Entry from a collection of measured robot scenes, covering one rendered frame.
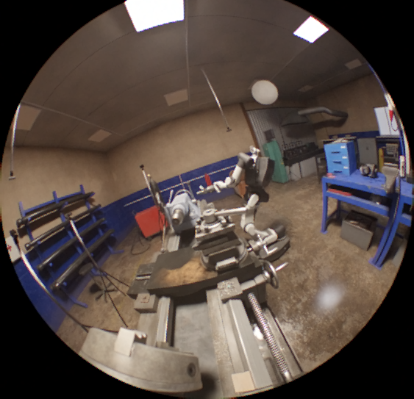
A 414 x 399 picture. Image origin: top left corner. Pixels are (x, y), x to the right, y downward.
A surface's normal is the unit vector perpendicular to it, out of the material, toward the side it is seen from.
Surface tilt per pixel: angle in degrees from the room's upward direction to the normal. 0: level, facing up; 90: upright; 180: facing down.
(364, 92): 90
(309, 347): 0
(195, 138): 90
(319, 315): 0
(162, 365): 53
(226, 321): 0
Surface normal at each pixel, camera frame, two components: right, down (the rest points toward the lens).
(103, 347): -0.18, -0.96
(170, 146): 0.10, 0.18
